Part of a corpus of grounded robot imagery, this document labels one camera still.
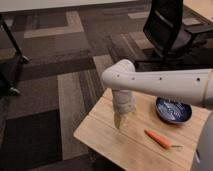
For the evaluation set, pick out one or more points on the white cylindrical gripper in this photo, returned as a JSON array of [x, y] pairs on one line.
[[123, 103]]

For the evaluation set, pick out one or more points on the orange carrot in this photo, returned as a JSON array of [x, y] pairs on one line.
[[161, 140]]

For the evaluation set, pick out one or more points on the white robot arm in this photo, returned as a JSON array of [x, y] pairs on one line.
[[192, 87]]

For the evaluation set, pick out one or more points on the blue patterned ceramic bowl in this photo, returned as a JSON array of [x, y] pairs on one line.
[[173, 112]]

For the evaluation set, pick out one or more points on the black office chair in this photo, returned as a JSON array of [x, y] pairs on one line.
[[165, 31]]

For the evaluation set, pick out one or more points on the black wheeled stand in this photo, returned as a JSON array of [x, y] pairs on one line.
[[11, 63]]

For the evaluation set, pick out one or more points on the light wooden desk corner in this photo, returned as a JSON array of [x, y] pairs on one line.
[[203, 8]]

